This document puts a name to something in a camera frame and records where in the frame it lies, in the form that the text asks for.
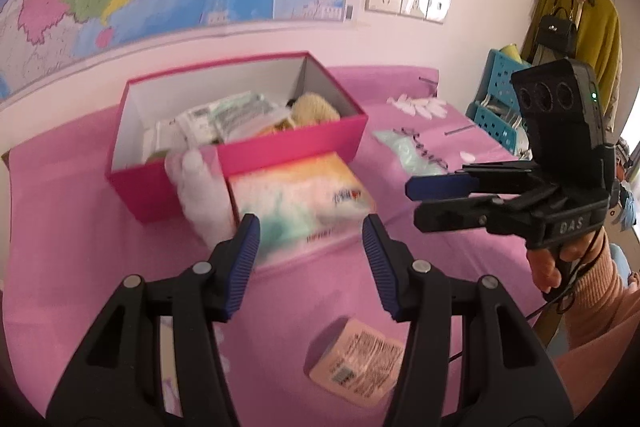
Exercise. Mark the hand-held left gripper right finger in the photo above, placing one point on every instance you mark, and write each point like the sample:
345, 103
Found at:
382, 267

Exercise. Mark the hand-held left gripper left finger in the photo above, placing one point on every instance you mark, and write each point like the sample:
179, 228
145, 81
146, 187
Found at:
242, 272

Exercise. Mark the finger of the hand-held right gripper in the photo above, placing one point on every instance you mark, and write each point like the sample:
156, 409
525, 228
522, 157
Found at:
435, 187
460, 214

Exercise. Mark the pastel tissue pack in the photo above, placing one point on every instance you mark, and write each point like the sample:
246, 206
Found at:
300, 202

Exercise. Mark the pink cardboard box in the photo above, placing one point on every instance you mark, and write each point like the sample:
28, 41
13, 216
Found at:
280, 152

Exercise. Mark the beige plush toy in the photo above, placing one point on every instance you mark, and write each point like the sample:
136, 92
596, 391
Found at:
315, 107

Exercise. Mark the clear plastic packet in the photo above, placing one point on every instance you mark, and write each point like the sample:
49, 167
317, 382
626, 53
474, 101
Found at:
225, 117

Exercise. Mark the person's right forearm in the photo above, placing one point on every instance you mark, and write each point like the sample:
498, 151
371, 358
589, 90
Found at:
600, 312

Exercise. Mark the person's right hand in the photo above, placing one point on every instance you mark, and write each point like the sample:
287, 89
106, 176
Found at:
545, 269

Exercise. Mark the blue plastic rack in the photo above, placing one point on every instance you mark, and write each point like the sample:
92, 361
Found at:
500, 72

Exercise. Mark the white pump bottle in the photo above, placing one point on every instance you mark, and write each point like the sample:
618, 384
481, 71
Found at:
205, 197

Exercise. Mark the black handbag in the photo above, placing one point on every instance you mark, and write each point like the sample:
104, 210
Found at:
555, 32

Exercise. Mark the yellow coat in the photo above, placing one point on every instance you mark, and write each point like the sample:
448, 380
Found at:
600, 37

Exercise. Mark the peach tissue packet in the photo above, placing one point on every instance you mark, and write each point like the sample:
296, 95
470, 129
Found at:
350, 357

